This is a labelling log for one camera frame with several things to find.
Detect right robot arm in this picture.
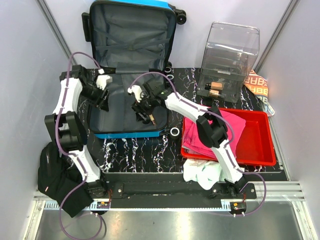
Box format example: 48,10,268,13
127,80,248,199

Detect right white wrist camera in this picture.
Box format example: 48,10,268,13
127,85,144,103

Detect magenta pink cloth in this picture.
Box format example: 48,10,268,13
182,108,246,161

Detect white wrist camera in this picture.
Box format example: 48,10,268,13
95,74,113,90
127,85,144,103

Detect black cloth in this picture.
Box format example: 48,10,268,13
37,142,93,218

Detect orange white printed bag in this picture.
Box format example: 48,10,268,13
244,69,275,117

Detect red plastic tray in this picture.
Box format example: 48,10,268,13
180,108,276,166

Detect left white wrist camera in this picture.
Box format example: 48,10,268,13
95,74,113,90

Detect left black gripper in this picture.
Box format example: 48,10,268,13
80,83,111,113

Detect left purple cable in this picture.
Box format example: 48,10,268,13
54,51,107,238

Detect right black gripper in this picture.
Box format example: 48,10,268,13
131,93,157,123

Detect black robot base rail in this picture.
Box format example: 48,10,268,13
93,172,257,211

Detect black round compact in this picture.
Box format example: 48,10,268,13
142,119,150,125

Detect black marble pattern mat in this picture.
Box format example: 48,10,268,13
72,66,288,181

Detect clear plastic drawer organizer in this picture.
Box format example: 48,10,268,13
196,21,260,103

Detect white mint cloth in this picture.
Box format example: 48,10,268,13
182,158,225,190

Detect blue hard-shell suitcase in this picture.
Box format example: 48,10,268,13
82,0,187,139

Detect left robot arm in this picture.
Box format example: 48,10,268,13
44,65,113,198

